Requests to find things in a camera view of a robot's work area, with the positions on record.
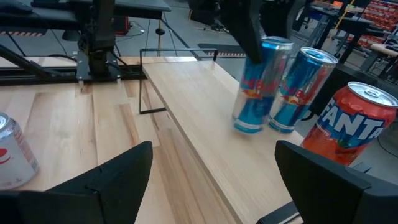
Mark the black desk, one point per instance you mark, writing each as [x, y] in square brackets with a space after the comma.
[133, 6]

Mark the red Fanta can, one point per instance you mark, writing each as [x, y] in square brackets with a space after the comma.
[345, 127]

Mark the red storage shelving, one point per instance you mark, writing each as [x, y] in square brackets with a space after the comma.
[381, 18]

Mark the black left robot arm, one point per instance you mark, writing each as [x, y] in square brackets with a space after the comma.
[98, 40]

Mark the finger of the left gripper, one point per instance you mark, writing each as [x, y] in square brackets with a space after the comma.
[244, 28]
[280, 15]

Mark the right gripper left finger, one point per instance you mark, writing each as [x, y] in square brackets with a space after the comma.
[93, 199]

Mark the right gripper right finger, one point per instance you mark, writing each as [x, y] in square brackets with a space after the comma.
[335, 196]

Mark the black hazard-striped platform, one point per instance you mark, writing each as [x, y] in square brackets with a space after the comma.
[222, 51]

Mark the black metal rig frame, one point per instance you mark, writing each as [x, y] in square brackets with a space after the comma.
[37, 77]

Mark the blue silver Red Bull can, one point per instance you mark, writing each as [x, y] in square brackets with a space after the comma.
[258, 102]
[298, 90]

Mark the red box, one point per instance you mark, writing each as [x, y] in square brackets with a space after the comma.
[121, 25]

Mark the silver Diet Coke can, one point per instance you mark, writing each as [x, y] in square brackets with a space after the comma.
[15, 155]

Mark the wooden shelf black metal frame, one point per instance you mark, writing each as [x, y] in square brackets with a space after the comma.
[202, 118]

